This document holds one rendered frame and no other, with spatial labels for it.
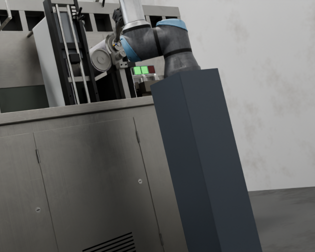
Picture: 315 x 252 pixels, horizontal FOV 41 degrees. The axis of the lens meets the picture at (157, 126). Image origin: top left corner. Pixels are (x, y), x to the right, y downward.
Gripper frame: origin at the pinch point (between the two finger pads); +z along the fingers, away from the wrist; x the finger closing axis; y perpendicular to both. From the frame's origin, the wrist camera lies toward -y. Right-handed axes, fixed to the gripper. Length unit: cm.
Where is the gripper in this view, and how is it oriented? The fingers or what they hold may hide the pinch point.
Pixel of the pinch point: (119, 39)
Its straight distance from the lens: 233.7
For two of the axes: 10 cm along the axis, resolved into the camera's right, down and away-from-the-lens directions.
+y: -5.7, -6.2, 5.4
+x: -7.6, 1.4, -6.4
